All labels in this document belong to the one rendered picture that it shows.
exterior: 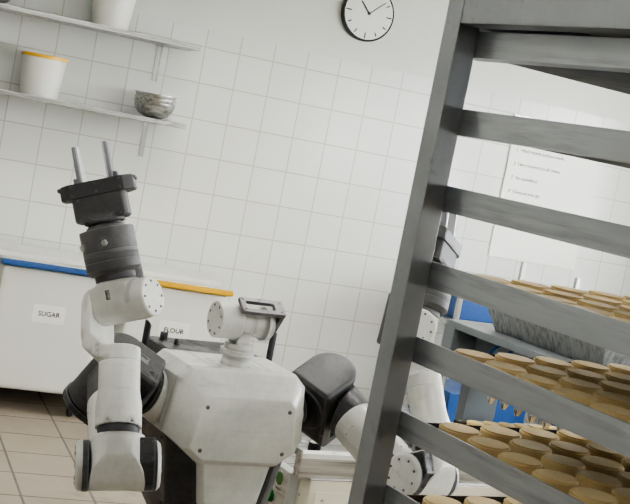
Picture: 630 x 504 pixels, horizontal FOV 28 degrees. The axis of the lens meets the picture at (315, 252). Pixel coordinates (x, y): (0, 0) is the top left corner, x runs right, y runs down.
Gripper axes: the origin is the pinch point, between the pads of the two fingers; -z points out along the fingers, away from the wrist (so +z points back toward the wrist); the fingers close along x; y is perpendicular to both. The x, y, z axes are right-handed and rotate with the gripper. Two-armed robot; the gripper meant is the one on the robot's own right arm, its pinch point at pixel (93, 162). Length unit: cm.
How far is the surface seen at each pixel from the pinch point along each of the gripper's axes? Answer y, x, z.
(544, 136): 69, 59, 17
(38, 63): -431, -88, -120
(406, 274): 56, 42, 28
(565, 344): -138, 93, 53
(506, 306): 67, 51, 34
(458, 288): 59, 47, 31
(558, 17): 74, 62, 6
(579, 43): 72, 63, 9
